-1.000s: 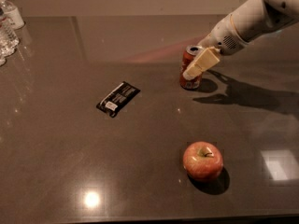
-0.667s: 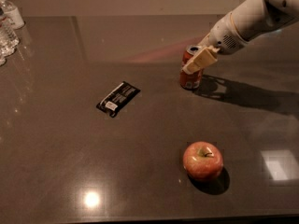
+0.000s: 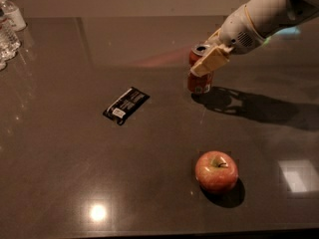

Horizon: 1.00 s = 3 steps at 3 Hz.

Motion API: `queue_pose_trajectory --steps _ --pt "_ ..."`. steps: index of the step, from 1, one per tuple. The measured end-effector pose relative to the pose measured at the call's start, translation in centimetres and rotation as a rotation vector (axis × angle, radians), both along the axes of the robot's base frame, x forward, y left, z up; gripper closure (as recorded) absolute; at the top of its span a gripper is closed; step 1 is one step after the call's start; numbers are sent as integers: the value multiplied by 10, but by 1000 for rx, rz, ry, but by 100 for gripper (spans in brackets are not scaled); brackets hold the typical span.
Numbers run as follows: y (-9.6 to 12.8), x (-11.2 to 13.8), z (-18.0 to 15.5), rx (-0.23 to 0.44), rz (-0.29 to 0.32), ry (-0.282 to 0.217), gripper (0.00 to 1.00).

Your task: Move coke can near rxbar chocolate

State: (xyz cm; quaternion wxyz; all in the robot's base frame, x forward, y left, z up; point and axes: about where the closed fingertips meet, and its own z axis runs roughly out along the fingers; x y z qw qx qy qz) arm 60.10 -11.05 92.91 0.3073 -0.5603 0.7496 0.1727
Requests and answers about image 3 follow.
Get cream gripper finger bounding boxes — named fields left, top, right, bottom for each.
left=207, top=29, right=220, bottom=45
left=190, top=44, right=232, bottom=77

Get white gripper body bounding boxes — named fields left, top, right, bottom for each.
left=218, top=5, right=265, bottom=55

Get red coke can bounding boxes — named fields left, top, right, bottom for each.
left=187, top=44, right=213, bottom=95

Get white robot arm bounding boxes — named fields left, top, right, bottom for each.
left=190, top=0, right=319, bottom=77

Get black rxbar chocolate wrapper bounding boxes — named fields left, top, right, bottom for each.
left=103, top=87, right=150, bottom=125

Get red apple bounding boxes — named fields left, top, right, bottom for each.
left=195, top=151, right=238, bottom=194

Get clear water bottle red label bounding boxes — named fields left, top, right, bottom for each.
left=0, top=9, right=21, bottom=61

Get clear water bottle white label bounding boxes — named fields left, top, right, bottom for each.
left=0, top=0, right=27, bottom=32

